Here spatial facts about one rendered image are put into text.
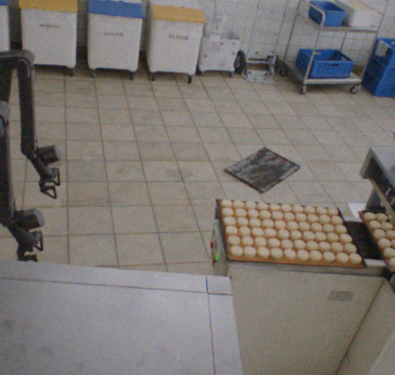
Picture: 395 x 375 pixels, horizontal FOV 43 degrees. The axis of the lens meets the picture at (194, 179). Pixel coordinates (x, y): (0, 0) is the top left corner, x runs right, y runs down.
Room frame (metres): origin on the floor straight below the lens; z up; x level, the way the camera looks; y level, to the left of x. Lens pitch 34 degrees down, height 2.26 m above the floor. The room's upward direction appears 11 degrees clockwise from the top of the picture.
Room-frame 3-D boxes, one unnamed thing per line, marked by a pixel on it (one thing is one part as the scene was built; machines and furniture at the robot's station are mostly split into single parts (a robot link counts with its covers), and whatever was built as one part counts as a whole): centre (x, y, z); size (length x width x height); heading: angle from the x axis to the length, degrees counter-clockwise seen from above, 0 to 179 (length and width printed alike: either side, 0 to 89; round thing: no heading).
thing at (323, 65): (5.86, -1.27, 0.29); 0.56 x 0.38 x 0.20; 116
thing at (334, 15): (5.75, -1.10, 0.88); 0.40 x 0.30 x 0.16; 22
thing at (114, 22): (5.17, 1.14, 0.38); 0.64 x 0.54 x 0.77; 18
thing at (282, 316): (1.73, -0.52, 0.45); 0.70 x 0.34 x 0.90; 100
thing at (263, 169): (3.67, -0.57, 0.02); 0.60 x 0.40 x 0.03; 146
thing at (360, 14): (5.93, -1.43, 0.90); 0.44 x 0.36 x 0.20; 27
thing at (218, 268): (1.67, -0.16, 0.77); 0.24 x 0.04 x 0.14; 10
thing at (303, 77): (5.86, -1.28, 0.57); 0.85 x 0.58 x 1.13; 115
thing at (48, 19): (4.96, 1.76, 0.38); 0.64 x 0.54 x 0.77; 19
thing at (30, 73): (1.74, 0.71, 1.28); 0.11 x 0.06 x 0.43; 10
